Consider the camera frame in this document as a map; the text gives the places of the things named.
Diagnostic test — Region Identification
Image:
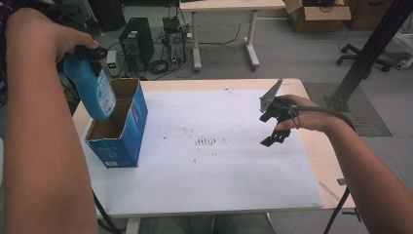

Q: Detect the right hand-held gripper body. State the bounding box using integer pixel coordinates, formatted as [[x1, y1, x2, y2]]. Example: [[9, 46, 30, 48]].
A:
[[259, 78, 300, 123]]

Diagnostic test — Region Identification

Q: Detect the right hand-held gripper cable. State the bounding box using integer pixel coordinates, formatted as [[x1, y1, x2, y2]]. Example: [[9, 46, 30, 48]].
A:
[[288, 103, 357, 234]]

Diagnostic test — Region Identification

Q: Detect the small white power device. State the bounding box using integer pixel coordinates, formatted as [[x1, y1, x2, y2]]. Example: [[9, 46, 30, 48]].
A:
[[105, 50, 118, 78]]

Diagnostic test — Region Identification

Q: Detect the person's right hand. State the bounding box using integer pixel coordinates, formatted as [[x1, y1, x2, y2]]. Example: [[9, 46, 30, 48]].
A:
[[275, 94, 339, 135]]

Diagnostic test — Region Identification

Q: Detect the open grey computer case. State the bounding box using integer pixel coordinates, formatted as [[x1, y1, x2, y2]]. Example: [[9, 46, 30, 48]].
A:
[[162, 16, 188, 67]]

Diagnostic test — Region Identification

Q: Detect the black coiled cable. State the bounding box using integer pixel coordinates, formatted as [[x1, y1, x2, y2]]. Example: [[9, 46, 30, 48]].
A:
[[148, 58, 170, 75]]

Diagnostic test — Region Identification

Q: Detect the white table mat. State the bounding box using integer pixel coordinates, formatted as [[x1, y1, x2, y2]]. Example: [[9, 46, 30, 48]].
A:
[[81, 89, 324, 218]]

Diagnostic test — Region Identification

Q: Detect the white table leg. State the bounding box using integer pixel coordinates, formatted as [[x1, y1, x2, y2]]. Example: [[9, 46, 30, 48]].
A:
[[125, 216, 141, 234]]

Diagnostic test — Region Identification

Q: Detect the loose black floor cable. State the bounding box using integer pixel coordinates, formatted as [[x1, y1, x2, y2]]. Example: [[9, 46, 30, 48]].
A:
[[197, 22, 244, 66]]

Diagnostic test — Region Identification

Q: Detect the person's left hand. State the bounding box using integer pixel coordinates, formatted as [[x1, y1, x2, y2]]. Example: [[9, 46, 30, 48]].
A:
[[5, 7, 100, 63]]

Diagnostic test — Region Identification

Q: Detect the white device on floor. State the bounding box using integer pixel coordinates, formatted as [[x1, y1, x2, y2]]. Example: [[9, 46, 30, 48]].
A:
[[394, 56, 413, 71]]

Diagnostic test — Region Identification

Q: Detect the blue bottle with white cap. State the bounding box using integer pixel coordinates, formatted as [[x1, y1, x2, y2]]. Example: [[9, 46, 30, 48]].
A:
[[62, 52, 117, 122]]

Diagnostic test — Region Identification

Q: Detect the black office chair base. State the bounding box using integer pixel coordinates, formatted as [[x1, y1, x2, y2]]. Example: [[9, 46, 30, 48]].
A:
[[335, 43, 394, 73]]

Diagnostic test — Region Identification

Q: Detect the black metal stand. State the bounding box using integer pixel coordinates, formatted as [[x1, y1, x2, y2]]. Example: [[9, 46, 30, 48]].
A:
[[323, 0, 413, 112]]

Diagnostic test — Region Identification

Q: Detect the grey floor mat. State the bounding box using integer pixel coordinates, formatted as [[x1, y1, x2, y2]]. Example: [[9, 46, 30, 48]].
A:
[[303, 82, 394, 137]]

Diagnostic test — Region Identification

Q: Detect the blue cardboard box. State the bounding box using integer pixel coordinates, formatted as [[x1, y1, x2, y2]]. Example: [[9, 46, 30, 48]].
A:
[[84, 77, 149, 170]]

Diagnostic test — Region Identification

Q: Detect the black cabinet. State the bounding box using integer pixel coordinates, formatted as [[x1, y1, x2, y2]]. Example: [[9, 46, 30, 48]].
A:
[[87, 0, 127, 32]]

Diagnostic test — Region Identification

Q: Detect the black computer tower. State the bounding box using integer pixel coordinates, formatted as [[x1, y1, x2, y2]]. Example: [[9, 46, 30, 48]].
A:
[[118, 17, 156, 71]]

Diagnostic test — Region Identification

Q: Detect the wooden table with white legs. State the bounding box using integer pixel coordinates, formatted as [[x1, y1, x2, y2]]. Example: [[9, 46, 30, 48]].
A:
[[178, 0, 287, 72]]

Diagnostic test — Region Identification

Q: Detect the brown cardboard box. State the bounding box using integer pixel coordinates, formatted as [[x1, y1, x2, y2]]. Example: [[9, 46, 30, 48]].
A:
[[282, 0, 353, 33]]

